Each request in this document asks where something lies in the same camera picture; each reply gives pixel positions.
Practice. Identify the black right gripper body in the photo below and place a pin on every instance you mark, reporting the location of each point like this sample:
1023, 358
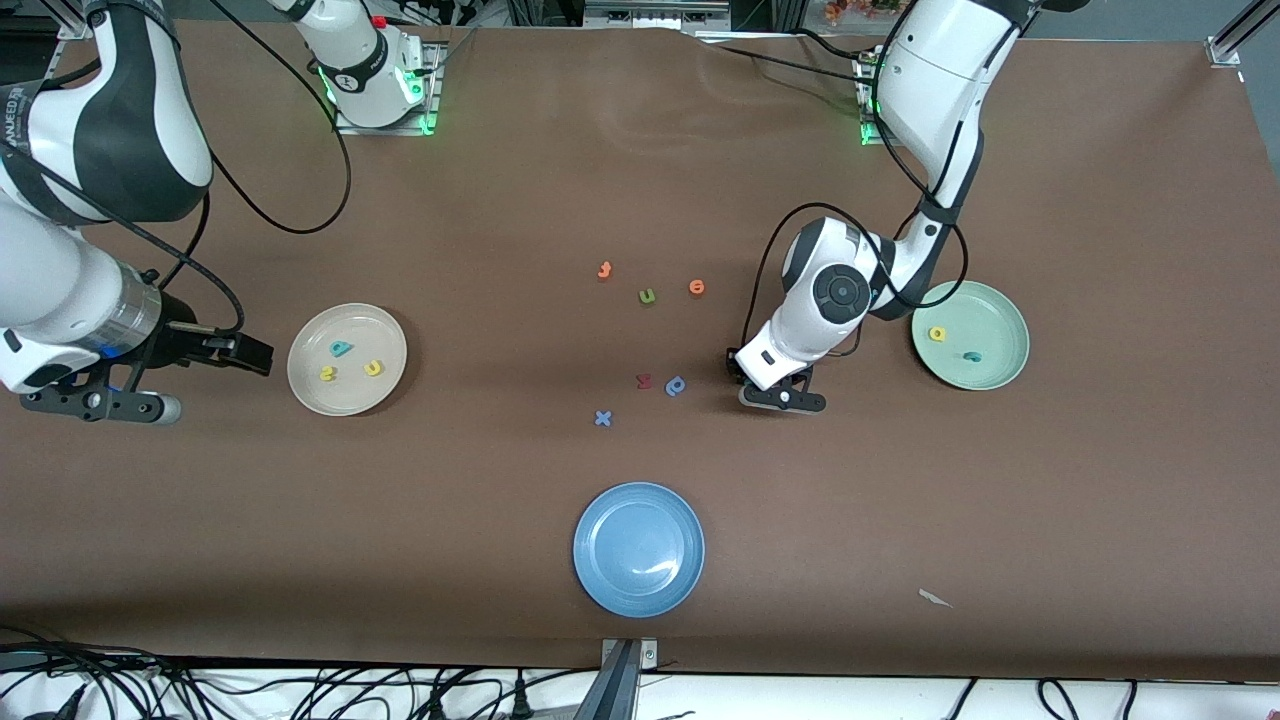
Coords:
183, 338

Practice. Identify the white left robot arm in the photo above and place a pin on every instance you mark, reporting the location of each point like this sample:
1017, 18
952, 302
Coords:
935, 80

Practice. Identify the blue foam letter a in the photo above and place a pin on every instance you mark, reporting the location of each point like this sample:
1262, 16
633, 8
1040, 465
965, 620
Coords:
676, 385

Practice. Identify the beige round plate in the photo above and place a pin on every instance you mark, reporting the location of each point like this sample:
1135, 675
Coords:
350, 390

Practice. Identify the blue round plate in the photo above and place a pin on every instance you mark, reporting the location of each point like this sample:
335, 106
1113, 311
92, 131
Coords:
638, 549

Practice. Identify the brown table cover sheet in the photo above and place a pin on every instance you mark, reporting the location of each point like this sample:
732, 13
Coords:
900, 500

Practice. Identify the green round plate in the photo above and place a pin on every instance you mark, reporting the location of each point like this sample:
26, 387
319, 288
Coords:
990, 320

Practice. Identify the white paper scrap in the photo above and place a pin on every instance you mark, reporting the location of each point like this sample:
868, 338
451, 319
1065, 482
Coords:
935, 598

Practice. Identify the orange dried flowers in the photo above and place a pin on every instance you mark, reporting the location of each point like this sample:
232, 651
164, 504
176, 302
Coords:
860, 10

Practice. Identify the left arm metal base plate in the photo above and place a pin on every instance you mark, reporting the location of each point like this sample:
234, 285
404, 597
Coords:
866, 137

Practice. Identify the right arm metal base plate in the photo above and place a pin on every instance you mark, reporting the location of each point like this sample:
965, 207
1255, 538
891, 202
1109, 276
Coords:
380, 130

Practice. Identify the grey metal mount bracket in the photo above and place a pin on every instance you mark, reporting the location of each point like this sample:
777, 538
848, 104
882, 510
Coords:
625, 680

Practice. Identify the aluminium frame profile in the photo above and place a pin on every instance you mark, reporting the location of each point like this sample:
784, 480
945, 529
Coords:
68, 20
1232, 38

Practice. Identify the grey metal frame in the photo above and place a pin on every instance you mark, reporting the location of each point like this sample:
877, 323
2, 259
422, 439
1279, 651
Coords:
650, 15

